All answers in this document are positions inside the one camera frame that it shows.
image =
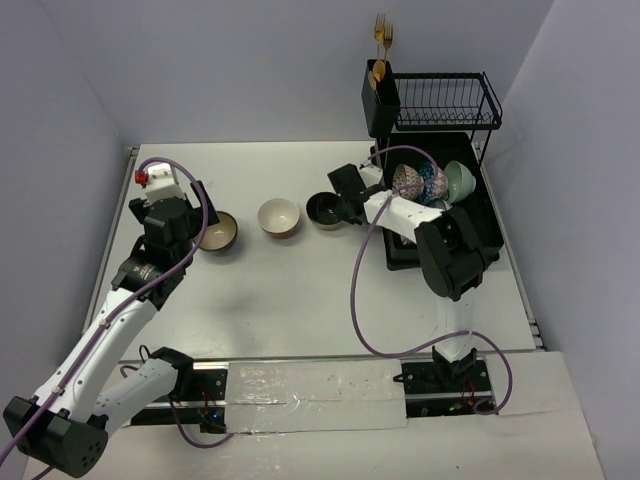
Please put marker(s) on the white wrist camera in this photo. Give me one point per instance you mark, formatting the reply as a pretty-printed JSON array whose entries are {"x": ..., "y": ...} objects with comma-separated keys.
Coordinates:
[
  {"x": 159, "y": 182},
  {"x": 371, "y": 175}
]

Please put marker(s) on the black glazed beige bowl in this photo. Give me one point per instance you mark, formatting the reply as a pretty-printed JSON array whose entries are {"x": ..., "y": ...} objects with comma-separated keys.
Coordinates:
[{"x": 320, "y": 210}]

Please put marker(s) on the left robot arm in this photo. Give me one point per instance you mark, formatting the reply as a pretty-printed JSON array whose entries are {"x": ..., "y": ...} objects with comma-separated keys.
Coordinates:
[{"x": 67, "y": 422}]

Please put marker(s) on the blue geometric pattern bowl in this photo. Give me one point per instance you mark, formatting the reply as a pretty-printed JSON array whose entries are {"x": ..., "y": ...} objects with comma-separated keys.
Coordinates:
[{"x": 436, "y": 183}]

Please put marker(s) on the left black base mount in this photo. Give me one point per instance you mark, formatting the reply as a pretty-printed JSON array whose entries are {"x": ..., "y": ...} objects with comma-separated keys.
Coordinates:
[{"x": 201, "y": 405}]

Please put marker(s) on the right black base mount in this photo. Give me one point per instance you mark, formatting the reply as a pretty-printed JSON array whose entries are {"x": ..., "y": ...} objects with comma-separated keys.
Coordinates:
[{"x": 433, "y": 388}]

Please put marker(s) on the mint green bowl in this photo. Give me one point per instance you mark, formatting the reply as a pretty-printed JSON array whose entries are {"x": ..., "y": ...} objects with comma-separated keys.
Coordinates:
[{"x": 461, "y": 182}]

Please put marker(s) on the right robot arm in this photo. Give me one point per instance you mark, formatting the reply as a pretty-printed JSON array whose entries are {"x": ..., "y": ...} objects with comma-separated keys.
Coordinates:
[{"x": 451, "y": 257}]

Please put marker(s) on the gold spoon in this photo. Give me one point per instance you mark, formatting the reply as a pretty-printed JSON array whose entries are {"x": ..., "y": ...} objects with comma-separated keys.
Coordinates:
[{"x": 375, "y": 76}]

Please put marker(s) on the gold fork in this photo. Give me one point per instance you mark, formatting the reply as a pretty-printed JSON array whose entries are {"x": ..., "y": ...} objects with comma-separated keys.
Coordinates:
[
  {"x": 387, "y": 41},
  {"x": 379, "y": 30}
]

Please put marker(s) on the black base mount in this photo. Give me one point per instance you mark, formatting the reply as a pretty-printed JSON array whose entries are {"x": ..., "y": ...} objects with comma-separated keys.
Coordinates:
[
  {"x": 433, "y": 388},
  {"x": 201, "y": 405}
]

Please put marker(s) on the brown lattice pattern bowl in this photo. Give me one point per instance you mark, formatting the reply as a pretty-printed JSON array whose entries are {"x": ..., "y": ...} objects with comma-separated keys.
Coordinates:
[{"x": 407, "y": 182}]

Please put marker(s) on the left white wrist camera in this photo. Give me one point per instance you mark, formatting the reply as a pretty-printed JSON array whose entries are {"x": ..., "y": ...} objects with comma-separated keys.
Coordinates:
[{"x": 159, "y": 182}]

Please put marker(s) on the black dish rack tray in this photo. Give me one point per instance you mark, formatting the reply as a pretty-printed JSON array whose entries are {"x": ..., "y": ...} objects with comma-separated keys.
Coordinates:
[{"x": 446, "y": 147}]

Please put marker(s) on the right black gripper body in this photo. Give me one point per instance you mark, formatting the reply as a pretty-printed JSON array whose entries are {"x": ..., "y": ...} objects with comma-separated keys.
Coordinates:
[{"x": 341, "y": 207}]

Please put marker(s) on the white red bowl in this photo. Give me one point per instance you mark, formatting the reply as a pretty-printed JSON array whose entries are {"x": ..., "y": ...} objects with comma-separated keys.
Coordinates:
[{"x": 278, "y": 218}]

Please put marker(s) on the white taped sheet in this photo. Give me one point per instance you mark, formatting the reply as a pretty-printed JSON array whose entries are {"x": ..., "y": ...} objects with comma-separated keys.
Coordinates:
[{"x": 311, "y": 396}]

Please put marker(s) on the black cutlery holder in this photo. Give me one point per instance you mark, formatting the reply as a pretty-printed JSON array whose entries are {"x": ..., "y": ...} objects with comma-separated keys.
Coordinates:
[{"x": 381, "y": 104}]

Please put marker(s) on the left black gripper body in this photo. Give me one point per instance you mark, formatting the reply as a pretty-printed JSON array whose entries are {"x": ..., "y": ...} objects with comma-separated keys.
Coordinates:
[{"x": 201, "y": 206}]

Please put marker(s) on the blue floral bowl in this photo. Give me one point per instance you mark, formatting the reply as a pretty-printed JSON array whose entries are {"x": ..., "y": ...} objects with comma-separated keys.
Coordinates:
[{"x": 440, "y": 204}]

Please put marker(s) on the brown beige bowl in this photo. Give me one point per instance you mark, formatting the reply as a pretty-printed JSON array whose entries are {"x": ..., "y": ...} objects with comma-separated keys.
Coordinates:
[{"x": 221, "y": 236}]

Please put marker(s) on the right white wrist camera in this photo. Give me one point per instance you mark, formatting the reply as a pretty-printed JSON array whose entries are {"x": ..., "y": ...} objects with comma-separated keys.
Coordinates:
[{"x": 371, "y": 175}]

